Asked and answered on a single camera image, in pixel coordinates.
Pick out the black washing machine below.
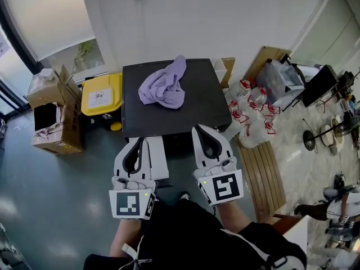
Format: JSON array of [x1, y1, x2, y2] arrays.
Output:
[[121, 57, 233, 158]]

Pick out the small white box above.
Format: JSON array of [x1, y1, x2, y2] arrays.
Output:
[[39, 68, 55, 82]]

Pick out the clear plastic storage box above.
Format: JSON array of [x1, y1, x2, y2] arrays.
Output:
[[256, 59, 306, 108]]

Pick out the purple cloth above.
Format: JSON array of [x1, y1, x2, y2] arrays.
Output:
[[137, 55, 187, 110]]

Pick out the person's left forearm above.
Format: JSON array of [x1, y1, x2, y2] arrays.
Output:
[[109, 219, 146, 260]]

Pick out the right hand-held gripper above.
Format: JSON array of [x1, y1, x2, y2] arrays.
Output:
[[191, 124, 245, 207]]

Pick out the glass door with black frame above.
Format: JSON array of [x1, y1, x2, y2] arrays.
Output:
[[0, 0, 39, 121]]

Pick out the black flat monitor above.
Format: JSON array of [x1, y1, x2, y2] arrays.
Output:
[[302, 64, 340, 108]]

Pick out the large brown cardboard sheet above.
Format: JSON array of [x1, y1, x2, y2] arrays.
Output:
[[247, 46, 292, 82]]

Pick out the white rectangular bin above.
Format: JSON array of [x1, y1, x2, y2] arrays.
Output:
[[210, 57, 229, 82]]

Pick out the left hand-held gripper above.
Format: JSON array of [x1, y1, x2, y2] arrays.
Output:
[[109, 136, 158, 221]]

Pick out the wooden and white cabinet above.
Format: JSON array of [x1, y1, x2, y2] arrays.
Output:
[[271, 214, 309, 256]]

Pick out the small brown cardboard sheet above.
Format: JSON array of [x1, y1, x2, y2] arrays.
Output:
[[220, 57, 237, 88]]

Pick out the white bags with red ties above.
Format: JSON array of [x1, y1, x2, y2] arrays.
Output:
[[224, 79, 282, 149]]

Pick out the slatted wooden bench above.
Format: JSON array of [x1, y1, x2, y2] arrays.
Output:
[[235, 138, 288, 223]]

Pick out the brown cardboard box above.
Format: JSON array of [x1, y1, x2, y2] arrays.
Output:
[[26, 64, 86, 155]]

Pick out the black floor fan stand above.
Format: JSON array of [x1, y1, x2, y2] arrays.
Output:
[[302, 118, 360, 152]]

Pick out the white and black detergent drawer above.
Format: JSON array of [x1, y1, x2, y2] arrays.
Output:
[[128, 135, 176, 188]]

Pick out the black bin with yellow lid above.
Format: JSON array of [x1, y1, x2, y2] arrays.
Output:
[[80, 72, 124, 132]]

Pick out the person's right forearm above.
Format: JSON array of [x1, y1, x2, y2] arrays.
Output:
[[216, 202, 253, 235]]

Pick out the person's black clothing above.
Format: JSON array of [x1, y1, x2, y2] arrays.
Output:
[[83, 200, 308, 270]]

